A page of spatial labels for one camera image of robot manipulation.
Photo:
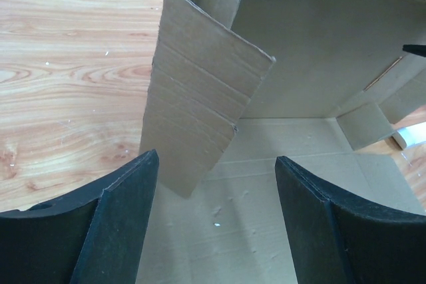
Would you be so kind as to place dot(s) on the white clothes rack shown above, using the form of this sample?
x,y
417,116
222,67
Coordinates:
x,y
410,136

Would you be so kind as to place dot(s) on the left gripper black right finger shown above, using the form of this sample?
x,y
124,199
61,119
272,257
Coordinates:
x,y
336,236

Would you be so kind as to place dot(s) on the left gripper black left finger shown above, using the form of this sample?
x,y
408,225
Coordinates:
x,y
93,234

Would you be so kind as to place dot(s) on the cardboard box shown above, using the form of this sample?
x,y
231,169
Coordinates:
x,y
235,84

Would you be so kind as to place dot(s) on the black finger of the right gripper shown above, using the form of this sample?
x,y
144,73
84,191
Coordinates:
x,y
419,50

